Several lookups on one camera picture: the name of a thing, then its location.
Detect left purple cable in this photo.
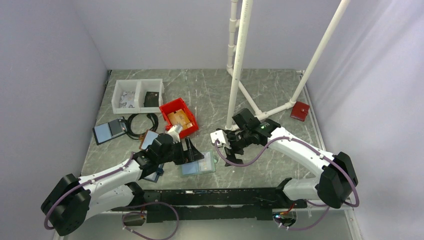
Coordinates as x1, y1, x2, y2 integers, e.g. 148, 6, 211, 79
43, 152, 180, 240

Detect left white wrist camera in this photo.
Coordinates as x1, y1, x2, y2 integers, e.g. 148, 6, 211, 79
166, 124, 183, 142

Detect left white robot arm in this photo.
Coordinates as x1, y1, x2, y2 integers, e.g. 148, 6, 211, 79
40, 133, 204, 236

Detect white two-compartment bin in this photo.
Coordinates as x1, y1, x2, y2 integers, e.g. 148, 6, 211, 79
111, 78, 165, 115

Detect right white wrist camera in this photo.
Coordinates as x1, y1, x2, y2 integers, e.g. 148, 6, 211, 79
210, 129, 231, 149

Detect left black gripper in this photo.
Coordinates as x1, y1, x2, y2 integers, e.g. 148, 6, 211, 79
157, 136, 204, 165

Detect purple cable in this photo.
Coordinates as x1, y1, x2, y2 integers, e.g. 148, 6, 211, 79
213, 136, 361, 232
43, 152, 180, 240

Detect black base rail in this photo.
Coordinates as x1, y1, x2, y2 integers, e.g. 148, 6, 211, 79
112, 187, 307, 223

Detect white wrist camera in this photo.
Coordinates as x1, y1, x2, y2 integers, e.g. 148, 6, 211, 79
210, 129, 231, 149
166, 124, 183, 142

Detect white PVC pipe frame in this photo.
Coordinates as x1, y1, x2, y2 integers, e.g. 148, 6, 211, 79
226, 0, 349, 120

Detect orange VIP card in holder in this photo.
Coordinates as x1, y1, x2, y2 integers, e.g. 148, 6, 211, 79
199, 158, 214, 173

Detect red plastic bin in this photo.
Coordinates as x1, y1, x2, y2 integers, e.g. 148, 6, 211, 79
159, 98, 199, 139

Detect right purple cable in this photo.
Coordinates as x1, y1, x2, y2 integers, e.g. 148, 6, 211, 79
213, 136, 361, 232

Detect navy blue card holder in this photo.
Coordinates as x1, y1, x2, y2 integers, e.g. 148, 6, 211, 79
143, 163, 165, 183

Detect brown boxes in red bin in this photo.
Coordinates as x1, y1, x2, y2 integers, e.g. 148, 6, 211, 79
167, 109, 193, 130

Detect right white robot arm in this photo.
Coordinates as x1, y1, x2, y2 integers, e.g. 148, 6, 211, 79
210, 108, 360, 209

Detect black wallet in bin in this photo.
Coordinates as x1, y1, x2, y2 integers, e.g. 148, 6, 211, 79
143, 91, 160, 108

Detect red leather wallet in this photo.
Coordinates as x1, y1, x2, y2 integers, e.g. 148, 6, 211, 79
290, 101, 310, 122

